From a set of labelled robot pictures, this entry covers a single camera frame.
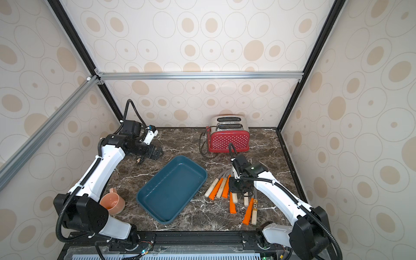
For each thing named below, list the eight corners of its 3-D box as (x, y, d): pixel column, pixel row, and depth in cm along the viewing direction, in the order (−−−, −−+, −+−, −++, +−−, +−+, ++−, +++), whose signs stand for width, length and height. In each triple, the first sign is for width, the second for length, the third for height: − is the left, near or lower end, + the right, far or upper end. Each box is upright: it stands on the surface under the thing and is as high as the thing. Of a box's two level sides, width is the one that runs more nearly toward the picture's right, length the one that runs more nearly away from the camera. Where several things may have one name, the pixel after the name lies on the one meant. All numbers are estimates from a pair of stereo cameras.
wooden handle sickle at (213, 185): (204, 196, 90) (204, 194, 87) (222, 171, 100) (222, 169, 97) (207, 198, 89) (207, 196, 87) (225, 173, 99) (225, 170, 97)
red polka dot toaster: (207, 153, 108) (206, 134, 94) (207, 135, 119) (207, 115, 104) (245, 153, 108) (250, 134, 94) (242, 135, 119) (246, 115, 104)
